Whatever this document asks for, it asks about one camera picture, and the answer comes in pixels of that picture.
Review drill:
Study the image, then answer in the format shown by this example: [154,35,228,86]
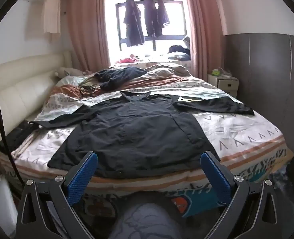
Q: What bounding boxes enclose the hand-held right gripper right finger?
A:
[200,151,279,239]

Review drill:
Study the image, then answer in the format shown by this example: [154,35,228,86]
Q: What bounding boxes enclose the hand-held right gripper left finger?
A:
[16,151,99,239]

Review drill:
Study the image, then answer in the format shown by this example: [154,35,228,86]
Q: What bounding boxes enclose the black shirt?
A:
[29,91,255,180]

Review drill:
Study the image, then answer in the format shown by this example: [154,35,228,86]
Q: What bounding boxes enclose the stack of folded black clothes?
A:
[0,120,41,152]

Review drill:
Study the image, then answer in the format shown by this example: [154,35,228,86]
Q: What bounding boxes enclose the pink clothes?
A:
[117,55,140,64]

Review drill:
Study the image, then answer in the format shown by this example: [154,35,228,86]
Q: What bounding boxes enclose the clothes on window sill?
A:
[167,36,191,61]

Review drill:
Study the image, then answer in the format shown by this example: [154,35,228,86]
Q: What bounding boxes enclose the patterned bed blanket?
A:
[0,80,293,219]

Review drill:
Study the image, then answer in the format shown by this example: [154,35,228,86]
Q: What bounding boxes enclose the white nightstand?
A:
[207,73,239,97]

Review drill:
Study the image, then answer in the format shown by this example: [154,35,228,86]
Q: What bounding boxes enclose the pale pillow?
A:
[56,76,88,87]

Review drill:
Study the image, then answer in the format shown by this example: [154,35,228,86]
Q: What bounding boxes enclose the cream padded headboard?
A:
[0,50,73,155]

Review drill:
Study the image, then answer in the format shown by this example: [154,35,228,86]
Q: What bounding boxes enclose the grey plush toy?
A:
[54,67,84,77]

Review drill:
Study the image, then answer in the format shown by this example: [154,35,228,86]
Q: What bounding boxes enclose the black knit sweater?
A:
[95,66,147,91]

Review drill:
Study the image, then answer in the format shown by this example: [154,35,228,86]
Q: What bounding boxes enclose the brown beige duvet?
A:
[50,63,212,97]

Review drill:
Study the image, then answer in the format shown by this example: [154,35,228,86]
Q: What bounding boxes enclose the pink curtain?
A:
[182,0,228,80]
[60,0,111,74]

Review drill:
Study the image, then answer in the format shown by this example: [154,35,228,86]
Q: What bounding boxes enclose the hanging dark garment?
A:
[123,0,145,47]
[143,0,162,39]
[157,0,170,36]

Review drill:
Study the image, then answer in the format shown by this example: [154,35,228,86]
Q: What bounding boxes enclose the cream hanging cloth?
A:
[42,0,61,41]

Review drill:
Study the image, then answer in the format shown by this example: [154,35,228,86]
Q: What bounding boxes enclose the black cable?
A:
[0,87,21,182]

